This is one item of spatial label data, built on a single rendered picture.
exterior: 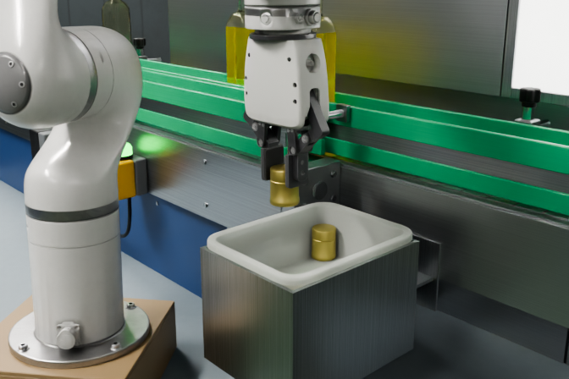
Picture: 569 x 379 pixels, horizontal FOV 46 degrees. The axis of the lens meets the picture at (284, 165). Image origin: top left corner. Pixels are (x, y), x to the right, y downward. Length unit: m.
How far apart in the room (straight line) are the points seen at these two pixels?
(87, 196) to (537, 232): 0.55
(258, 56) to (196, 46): 0.88
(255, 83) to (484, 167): 0.31
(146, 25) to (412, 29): 2.69
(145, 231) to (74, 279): 0.49
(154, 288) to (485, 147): 0.71
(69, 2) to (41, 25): 3.02
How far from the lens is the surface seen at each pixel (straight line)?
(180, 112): 1.20
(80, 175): 0.88
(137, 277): 1.37
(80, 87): 0.84
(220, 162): 1.09
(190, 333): 1.16
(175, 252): 1.31
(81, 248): 0.90
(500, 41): 1.04
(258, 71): 0.77
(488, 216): 0.88
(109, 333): 0.97
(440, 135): 0.91
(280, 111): 0.75
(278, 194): 0.79
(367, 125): 0.99
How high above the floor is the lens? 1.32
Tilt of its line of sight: 16 degrees down
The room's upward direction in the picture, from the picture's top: straight up
